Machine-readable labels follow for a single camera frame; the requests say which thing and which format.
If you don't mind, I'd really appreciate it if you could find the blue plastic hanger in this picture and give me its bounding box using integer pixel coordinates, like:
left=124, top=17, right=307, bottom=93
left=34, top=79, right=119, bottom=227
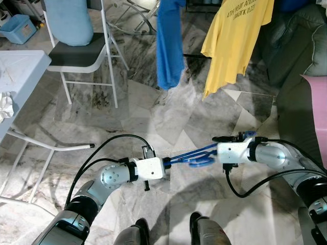
left=166, top=131, right=257, bottom=168

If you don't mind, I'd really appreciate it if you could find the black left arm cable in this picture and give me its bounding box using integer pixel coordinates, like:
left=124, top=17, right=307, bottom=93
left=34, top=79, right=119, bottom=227
left=64, top=134, right=154, bottom=207
left=76, top=158, right=126, bottom=200

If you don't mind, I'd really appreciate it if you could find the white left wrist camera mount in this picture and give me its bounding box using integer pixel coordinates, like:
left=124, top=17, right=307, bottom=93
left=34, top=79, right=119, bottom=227
left=134, top=157, right=166, bottom=181

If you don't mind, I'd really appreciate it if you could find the dark grey-green sofa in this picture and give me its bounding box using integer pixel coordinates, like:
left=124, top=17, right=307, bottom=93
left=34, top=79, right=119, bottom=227
left=266, top=3, right=327, bottom=172

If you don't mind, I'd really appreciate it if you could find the white folding chair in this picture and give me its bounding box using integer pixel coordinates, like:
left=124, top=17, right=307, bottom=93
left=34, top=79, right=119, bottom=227
left=43, top=0, right=131, bottom=109

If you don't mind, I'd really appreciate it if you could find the yellow t-shirt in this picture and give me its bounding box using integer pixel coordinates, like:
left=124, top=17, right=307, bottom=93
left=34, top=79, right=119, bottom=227
left=201, top=0, right=275, bottom=99

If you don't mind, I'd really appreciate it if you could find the blue shirt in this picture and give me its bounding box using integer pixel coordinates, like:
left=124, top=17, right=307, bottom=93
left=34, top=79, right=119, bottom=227
left=156, top=0, right=188, bottom=91

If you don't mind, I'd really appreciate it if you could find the grey robot left leg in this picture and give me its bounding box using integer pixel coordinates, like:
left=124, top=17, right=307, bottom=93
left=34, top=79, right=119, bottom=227
left=113, top=218, right=150, bottom=245

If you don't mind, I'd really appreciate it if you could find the light blue pillow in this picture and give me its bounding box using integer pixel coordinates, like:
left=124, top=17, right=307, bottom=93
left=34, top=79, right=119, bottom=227
left=45, top=0, right=95, bottom=47

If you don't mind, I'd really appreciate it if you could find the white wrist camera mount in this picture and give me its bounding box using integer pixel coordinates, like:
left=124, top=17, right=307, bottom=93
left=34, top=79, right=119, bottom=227
left=217, top=142, right=251, bottom=165
left=134, top=157, right=166, bottom=181

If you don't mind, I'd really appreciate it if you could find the pink mat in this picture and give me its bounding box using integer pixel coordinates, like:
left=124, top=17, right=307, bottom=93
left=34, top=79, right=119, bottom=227
left=301, top=75, right=327, bottom=169

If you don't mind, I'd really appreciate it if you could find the white shirt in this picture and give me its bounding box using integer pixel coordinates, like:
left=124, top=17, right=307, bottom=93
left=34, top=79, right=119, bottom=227
left=0, top=92, right=16, bottom=123

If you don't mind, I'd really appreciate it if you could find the light blue folding table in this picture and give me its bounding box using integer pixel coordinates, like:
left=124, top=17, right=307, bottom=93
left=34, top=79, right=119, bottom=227
left=0, top=50, right=96, bottom=205

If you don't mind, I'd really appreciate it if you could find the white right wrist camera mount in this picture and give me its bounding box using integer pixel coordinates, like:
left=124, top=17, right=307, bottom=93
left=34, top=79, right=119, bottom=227
left=217, top=142, right=251, bottom=165

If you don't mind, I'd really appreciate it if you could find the blue plastic storage box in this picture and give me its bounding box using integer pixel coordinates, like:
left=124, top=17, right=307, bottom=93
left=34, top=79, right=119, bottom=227
left=0, top=14, right=38, bottom=45

